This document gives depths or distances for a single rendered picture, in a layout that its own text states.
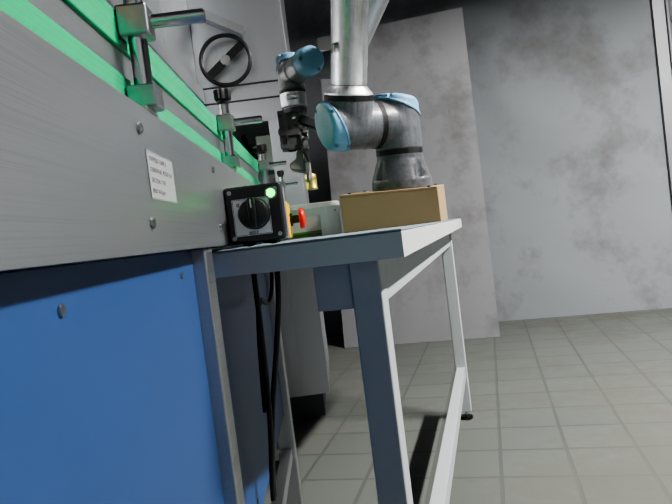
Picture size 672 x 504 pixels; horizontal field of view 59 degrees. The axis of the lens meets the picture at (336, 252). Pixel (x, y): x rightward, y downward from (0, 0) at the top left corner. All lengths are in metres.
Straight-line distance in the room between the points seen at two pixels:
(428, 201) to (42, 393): 1.15
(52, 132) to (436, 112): 3.67
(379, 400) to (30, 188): 0.57
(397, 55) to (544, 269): 1.74
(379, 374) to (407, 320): 3.02
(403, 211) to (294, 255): 0.69
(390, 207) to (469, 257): 2.38
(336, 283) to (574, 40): 3.74
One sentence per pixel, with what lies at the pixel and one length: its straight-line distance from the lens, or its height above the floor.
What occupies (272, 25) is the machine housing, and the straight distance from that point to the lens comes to 2.57.
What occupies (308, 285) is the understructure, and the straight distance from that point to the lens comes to 2.43.
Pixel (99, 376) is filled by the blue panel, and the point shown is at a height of 0.68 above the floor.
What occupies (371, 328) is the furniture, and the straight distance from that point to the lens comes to 0.77.
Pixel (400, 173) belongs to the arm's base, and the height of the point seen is 0.88.
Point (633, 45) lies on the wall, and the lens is 4.43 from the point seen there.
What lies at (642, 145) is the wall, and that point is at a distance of 4.34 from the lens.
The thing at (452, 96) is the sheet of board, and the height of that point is 1.52.
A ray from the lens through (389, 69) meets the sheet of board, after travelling 4.09.
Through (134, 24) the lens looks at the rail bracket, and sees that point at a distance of 0.56.
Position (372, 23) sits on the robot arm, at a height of 1.27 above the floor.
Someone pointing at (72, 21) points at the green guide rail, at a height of 0.92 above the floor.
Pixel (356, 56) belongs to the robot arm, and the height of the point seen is 1.14.
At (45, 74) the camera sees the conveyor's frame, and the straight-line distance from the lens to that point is 0.36.
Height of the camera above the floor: 0.75
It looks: 2 degrees down
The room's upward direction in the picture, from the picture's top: 7 degrees counter-clockwise
